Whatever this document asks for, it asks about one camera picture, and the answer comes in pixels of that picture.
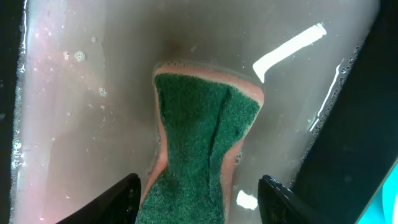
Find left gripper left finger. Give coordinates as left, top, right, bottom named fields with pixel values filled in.
left=57, top=173, right=141, bottom=224

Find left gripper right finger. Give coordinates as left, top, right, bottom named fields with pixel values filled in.
left=257, top=175, right=330, bottom=224

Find green and orange sponge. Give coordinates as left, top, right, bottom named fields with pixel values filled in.
left=136, top=61, right=264, bottom=223

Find black tray with soapy water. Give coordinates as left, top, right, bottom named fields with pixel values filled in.
left=13, top=0, right=381, bottom=223

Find teal plastic serving tray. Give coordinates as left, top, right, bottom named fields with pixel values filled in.
left=358, top=162, right=398, bottom=224

